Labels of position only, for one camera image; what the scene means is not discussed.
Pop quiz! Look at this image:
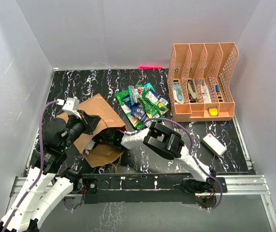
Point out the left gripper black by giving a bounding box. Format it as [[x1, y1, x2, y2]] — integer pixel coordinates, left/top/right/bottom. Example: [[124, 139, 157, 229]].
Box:
[[61, 109, 102, 150]]

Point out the brown paper bag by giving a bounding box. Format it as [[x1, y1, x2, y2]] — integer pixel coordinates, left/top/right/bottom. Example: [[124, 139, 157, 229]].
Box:
[[57, 93, 127, 174]]

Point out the green Chuba cassava chips bag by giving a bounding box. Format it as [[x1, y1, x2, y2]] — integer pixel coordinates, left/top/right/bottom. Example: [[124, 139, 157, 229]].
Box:
[[116, 88, 148, 129]]

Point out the dark blue snack bag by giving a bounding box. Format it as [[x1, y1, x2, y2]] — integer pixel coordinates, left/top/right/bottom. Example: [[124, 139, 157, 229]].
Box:
[[123, 97, 139, 115]]

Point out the teal red candy bag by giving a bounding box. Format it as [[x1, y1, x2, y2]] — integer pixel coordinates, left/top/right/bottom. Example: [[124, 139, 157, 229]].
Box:
[[128, 83, 154, 105]]

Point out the green white snack bag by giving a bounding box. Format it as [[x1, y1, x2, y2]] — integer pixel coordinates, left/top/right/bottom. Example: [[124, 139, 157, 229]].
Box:
[[142, 87, 169, 116]]

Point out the blue white snack bag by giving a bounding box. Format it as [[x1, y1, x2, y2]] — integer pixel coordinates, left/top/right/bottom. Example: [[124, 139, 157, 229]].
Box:
[[130, 95, 170, 128]]

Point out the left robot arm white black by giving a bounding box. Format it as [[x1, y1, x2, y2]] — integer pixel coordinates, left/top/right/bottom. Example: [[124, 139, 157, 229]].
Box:
[[0, 110, 101, 232]]

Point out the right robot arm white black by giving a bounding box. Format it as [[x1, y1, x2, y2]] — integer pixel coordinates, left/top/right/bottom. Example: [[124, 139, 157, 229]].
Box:
[[87, 122, 216, 193]]

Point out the pink tape strip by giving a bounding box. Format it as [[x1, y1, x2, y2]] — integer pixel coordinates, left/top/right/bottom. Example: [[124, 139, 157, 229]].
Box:
[[139, 64, 163, 70]]

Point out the blue white tape dispenser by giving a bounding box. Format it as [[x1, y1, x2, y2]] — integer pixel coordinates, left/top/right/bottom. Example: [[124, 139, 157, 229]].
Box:
[[173, 82, 185, 104]]

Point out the grey stapler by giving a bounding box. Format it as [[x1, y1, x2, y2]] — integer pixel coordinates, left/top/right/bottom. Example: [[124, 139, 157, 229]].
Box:
[[188, 79, 199, 102]]

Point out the white flat box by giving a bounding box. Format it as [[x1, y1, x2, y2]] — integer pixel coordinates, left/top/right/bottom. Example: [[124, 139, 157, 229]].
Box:
[[202, 133, 227, 157]]

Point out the white small packet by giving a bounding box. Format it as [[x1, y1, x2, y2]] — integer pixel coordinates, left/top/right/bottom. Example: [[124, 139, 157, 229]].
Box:
[[201, 81, 212, 103]]

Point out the yellow small object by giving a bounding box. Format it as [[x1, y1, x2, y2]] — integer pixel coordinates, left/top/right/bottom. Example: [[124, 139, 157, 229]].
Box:
[[208, 107, 218, 117]]

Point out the orange plastic desk organizer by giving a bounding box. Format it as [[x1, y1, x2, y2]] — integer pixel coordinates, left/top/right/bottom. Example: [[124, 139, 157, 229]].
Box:
[[167, 43, 239, 122]]

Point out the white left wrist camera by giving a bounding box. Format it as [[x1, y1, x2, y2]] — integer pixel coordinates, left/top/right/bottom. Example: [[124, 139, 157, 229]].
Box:
[[57, 98, 82, 119]]

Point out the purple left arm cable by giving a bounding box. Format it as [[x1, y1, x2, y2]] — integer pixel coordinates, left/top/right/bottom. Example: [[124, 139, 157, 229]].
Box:
[[0, 101, 83, 232]]

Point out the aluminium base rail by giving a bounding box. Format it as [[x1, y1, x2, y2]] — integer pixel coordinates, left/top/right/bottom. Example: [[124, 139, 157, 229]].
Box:
[[0, 174, 276, 232]]

